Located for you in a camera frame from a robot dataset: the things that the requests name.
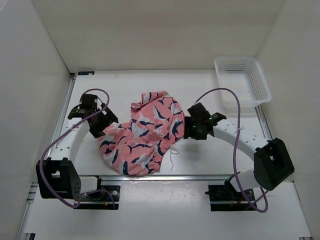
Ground aluminium left rail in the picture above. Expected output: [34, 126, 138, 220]
[51, 73, 77, 142]

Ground aluminium front rail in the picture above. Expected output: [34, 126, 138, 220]
[100, 174, 231, 182]

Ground aluminium rail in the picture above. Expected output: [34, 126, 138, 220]
[51, 73, 77, 142]
[254, 105, 273, 140]
[100, 174, 231, 182]

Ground white plastic mesh basket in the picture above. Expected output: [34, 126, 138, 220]
[214, 56, 272, 110]

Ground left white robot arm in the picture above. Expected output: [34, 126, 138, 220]
[36, 93, 118, 200]

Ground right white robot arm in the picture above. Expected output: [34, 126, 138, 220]
[184, 102, 295, 200]

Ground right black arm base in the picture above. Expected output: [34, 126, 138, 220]
[205, 174, 254, 212]

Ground aluminium right rail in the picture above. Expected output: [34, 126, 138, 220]
[254, 105, 273, 140]

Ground pink shark print shorts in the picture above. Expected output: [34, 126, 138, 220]
[98, 90, 185, 176]

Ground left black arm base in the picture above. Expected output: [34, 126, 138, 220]
[75, 176, 121, 211]

